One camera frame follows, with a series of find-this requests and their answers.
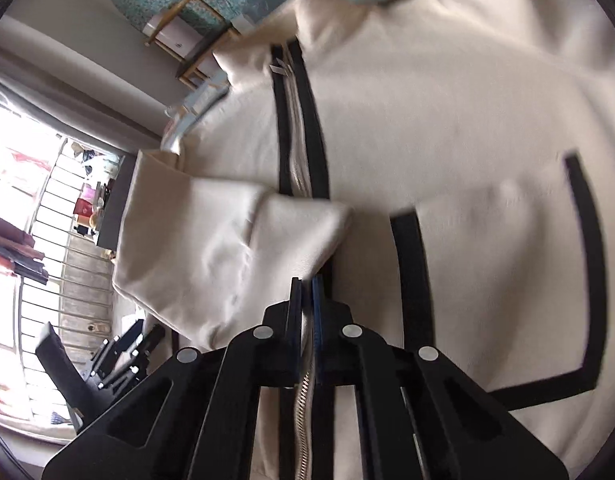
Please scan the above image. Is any dark low cabinet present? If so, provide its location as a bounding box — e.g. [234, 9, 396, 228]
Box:
[96, 155, 137, 252]

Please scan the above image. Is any metal window railing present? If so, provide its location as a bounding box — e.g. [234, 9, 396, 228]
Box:
[16, 136, 113, 417]

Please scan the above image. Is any grey curtain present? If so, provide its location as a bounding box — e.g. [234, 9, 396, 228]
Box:
[0, 47, 161, 154]

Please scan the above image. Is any wooden chair black seat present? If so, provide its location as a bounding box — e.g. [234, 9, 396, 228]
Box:
[142, 0, 240, 90]

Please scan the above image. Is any beige zip jacket black trim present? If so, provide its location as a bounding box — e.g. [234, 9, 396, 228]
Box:
[113, 0, 615, 479]

